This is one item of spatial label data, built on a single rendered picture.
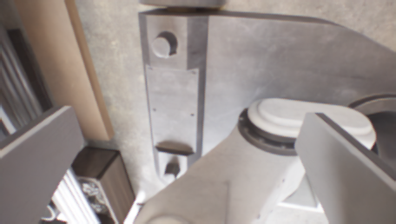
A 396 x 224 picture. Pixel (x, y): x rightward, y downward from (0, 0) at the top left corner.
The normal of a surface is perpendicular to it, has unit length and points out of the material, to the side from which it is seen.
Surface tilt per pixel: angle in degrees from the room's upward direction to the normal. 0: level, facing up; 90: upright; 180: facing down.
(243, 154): 90
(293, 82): 0
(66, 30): 5
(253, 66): 0
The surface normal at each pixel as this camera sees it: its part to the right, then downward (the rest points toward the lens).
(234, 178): 0.03, -0.85
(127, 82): -0.20, 0.51
